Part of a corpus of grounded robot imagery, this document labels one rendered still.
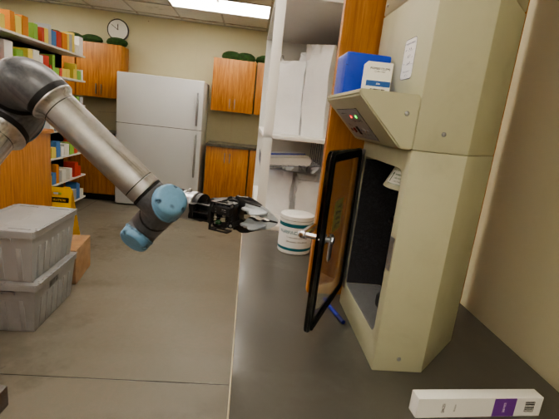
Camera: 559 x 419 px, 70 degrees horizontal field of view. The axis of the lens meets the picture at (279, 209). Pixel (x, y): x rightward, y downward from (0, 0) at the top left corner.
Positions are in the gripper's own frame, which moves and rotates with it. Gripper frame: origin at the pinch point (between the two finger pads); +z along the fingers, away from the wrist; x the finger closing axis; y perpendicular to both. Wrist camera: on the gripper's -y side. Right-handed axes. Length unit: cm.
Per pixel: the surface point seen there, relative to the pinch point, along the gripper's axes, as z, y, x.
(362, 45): 10, -25, 45
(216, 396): -50, -72, -120
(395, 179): 25.8, -4.6, 13.8
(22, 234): -176, -60, -56
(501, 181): 51, -45, 13
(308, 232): 10.3, 4.7, 0.4
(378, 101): 22.0, 10.4, 29.0
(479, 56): 37, 3, 39
